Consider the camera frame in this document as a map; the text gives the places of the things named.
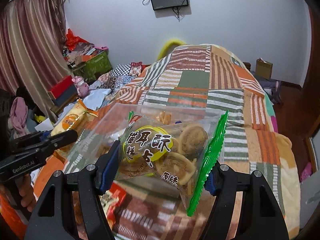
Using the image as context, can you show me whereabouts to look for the orange bread pack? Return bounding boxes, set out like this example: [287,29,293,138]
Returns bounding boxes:
[50,99,98,136]

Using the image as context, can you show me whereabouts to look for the clear plastic storage bin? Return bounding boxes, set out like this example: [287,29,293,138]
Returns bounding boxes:
[63,102,227,181]

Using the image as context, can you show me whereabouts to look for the green edged cookie bag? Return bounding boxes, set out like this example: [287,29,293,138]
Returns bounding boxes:
[117,110,230,217]

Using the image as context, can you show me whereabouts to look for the red fried snack bag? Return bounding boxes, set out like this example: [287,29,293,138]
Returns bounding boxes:
[100,183,127,229]

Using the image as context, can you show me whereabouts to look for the clear bag fried snacks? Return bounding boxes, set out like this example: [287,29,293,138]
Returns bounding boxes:
[156,111,171,125]

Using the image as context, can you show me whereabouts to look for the left hand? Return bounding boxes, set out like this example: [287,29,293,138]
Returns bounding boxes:
[18,174,36,212]

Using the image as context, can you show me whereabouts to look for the pink clothing pile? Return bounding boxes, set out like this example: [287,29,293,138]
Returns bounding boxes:
[10,97,28,136]

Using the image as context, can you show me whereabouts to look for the red gift box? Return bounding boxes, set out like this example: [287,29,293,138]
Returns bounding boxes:
[47,75,73,99]

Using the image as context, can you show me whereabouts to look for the white cloth on bed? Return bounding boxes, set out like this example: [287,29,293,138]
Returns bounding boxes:
[83,88,111,111]

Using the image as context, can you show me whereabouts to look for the pink plush toy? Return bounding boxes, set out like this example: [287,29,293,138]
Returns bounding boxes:
[72,76,89,98]

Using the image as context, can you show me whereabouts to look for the green storage box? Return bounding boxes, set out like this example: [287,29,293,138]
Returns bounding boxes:
[72,51,112,82]

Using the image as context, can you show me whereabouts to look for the striped pink curtain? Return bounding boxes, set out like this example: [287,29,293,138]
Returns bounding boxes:
[1,0,70,120]

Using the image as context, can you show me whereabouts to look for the checkered patterned pillow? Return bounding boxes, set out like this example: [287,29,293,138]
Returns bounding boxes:
[98,62,143,94]

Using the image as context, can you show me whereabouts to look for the red plastic bag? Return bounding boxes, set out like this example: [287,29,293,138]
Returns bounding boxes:
[66,28,87,50]

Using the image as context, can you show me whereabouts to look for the brown wooden door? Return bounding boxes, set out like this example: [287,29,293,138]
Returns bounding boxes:
[302,9,319,137]

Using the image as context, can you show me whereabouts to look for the brown cardboard box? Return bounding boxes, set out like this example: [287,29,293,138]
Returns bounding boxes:
[255,58,273,80]

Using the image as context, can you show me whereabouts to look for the yellow foam tube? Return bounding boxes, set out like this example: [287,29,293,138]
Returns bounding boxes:
[157,39,185,61]

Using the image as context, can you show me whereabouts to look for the patchwork striped bed quilt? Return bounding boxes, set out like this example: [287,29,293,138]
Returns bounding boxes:
[32,44,302,240]

